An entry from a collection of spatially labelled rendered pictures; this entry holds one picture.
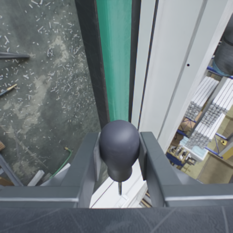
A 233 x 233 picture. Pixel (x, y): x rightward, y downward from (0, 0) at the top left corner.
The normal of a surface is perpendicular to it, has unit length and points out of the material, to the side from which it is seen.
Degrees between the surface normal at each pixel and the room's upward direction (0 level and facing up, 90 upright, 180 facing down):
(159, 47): 90
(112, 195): 90
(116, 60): 0
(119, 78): 0
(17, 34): 0
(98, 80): 90
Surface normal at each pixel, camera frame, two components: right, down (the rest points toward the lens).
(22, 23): 0.76, 0.50
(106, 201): -0.02, -0.62
